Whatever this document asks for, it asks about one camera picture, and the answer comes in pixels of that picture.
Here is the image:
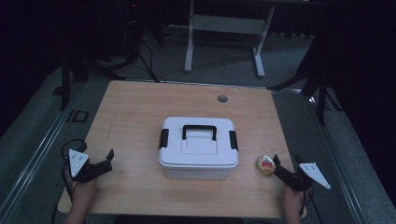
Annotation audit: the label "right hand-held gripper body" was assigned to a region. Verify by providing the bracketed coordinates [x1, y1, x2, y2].
[286, 161, 332, 192]

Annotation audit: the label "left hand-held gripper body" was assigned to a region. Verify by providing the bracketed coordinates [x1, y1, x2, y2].
[68, 148, 98, 184]

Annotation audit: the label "round yellow red-label snack cup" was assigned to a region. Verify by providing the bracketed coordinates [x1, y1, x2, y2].
[255, 155, 276, 176]

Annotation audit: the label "white plastic storage box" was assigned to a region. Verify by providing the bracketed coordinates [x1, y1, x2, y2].
[163, 164, 235, 180]

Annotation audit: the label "white box lid black handle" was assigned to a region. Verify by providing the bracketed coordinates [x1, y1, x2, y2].
[158, 116, 240, 171]

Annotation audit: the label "person's left hand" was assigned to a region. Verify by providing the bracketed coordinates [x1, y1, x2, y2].
[69, 179, 98, 205]

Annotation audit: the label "person's right hand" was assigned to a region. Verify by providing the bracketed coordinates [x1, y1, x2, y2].
[281, 188, 308, 206]

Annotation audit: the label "black metal stand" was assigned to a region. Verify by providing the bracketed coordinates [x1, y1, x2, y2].
[60, 49, 126, 112]
[266, 40, 344, 126]

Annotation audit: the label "dark equipment tower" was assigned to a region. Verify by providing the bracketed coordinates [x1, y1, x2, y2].
[120, 0, 145, 62]

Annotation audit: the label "left hand-held gripper cable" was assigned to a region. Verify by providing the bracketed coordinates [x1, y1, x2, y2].
[50, 138, 89, 224]

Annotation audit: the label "hand-held gripper cable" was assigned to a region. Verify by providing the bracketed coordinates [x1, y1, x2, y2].
[299, 186, 323, 224]
[50, 138, 89, 224]

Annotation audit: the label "metal floor rail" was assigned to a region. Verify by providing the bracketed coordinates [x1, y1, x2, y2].
[0, 81, 86, 216]
[306, 92, 372, 224]

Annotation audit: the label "right hand-held gripper cable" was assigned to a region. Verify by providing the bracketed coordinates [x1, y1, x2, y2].
[299, 186, 323, 224]

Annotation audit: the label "black floor cables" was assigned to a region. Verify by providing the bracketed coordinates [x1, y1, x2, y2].
[135, 40, 168, 84]

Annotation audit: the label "white metal desk frame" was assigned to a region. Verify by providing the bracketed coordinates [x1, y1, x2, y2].
[184, 0, 276, 78]

